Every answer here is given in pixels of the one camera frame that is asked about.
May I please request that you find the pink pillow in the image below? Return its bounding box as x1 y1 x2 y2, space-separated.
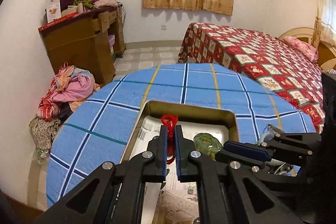
283 36 318 63

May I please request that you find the brown wooden desk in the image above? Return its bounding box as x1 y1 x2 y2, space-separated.
39 6 125 85

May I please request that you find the blue plaid tablecloth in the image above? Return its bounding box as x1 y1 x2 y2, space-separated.
46 64 315 206

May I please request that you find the pink metal tin box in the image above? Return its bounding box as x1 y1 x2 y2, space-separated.
120 99 241 224

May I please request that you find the dark green jade bangle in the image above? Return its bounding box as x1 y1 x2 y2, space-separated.
193 133 223 160

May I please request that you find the red tassel charm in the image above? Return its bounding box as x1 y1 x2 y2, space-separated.
161 114 178 165

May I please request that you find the cream wooden headboard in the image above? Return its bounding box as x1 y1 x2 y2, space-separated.
278 27 336 72

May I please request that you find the white product box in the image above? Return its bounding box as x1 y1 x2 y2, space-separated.
46 0 61 23

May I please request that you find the purple storage box in desk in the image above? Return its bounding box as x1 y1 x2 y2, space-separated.
108 35 115 47

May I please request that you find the long red flat box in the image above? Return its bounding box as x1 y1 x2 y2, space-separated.
38 12 78 32

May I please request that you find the red patchwork bed quilt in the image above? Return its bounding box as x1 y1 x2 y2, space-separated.
178 23 325 132

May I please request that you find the pink clothes pile on floor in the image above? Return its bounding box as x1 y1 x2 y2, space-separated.
37 63 101 121

